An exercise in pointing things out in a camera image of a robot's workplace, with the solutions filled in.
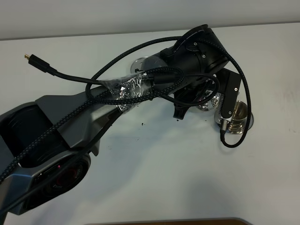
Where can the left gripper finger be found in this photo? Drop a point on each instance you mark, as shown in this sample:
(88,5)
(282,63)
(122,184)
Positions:
(180,111)

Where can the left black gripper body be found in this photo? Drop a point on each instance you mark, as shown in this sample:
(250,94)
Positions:
(198,93)

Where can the stainless steel teapot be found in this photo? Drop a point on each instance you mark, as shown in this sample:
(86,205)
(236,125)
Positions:
(212,104)

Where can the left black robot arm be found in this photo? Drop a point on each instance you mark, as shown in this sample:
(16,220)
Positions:
(45,145)

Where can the near stainless steel saucer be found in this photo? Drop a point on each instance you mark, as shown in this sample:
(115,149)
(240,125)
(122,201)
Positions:
(249,124)

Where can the near stainless steel teacup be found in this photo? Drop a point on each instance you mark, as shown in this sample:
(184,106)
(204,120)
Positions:
(240,108)

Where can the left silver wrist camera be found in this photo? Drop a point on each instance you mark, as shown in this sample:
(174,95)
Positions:
(222,112)

